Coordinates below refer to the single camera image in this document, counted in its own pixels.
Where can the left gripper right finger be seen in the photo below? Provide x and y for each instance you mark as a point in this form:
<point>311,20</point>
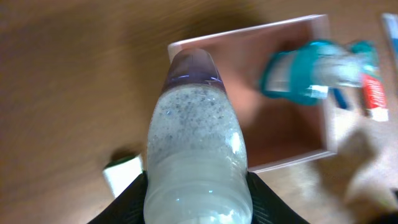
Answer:
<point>268,207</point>

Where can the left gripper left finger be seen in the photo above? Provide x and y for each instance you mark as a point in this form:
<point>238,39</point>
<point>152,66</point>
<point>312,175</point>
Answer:
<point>128,207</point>

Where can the green white soap box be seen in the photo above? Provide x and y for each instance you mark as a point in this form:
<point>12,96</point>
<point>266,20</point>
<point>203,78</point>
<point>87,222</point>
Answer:
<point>119,174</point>

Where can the clear pump soap bottle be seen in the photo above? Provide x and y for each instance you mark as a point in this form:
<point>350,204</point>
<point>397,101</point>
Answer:
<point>196,155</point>

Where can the blue disposable razor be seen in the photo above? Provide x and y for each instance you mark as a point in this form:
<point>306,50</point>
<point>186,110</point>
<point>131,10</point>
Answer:
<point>340,99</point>

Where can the teal mouthwash bottle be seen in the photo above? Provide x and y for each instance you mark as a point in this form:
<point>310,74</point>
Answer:
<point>306,75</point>

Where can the white cardboard box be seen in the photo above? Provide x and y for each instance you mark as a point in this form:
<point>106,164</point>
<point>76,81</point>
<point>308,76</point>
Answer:
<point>277,132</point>

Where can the Colgate toothpaste tube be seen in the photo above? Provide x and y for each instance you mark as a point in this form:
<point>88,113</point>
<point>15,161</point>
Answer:
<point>375,98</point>

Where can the blue white toothbrush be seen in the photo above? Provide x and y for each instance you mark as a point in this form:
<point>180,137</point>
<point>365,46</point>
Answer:
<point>390,26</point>

